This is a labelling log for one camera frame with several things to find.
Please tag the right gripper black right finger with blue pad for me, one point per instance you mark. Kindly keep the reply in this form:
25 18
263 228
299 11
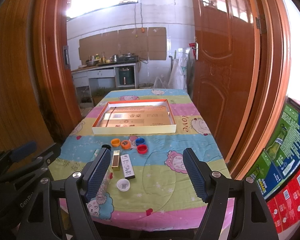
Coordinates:
251 218

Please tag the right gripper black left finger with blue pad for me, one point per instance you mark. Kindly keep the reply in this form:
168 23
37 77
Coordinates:
42 218

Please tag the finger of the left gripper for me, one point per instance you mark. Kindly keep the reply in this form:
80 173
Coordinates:
17 154

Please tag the white bottle cap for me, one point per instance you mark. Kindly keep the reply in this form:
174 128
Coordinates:
123 185

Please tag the black bottle cap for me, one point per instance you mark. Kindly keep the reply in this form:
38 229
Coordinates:
106 146

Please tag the white Hello Kitty box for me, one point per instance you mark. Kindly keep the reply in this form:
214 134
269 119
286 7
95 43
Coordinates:
127 167

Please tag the gold rectangular box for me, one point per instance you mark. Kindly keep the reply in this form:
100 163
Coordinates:
115 163

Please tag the orange bottle cap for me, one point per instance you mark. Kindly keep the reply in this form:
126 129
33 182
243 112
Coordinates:
116 142

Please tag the orange cap with label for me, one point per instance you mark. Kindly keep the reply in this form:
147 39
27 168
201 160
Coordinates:
125 144

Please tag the red bottle cap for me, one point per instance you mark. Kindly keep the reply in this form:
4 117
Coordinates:
142 149

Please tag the blue bottle cap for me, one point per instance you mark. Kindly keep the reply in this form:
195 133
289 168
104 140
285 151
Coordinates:
140 141

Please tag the red carton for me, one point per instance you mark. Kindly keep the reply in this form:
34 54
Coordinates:
285 206

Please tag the green blue beer carton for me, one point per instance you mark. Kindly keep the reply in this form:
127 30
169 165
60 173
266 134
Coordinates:
281 155

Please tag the colourful cartoon tablecloth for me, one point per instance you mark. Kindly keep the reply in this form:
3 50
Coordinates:
161 196

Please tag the metal pot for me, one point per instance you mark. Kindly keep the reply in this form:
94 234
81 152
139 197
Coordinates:
92 63

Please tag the grey kitchen counter cabinet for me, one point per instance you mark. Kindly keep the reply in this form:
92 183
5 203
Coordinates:
94 78

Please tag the dark green appliance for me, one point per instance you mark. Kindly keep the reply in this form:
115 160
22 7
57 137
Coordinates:
126 75

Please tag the orange rimmed cardboard tray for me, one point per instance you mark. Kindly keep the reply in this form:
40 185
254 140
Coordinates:
152 116

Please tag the black gas stove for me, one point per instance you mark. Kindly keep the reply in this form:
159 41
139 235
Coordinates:
128 58

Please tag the brown wooden door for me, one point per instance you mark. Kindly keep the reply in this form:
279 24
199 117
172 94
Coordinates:
226 67

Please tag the white plastic bags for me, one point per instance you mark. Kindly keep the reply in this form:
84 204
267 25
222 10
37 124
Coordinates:
178 76

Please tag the wooden door frame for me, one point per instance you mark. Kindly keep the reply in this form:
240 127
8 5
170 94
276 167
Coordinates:
50 58

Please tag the cardboard wall sheet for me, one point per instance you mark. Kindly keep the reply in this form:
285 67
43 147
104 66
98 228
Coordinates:
149 43

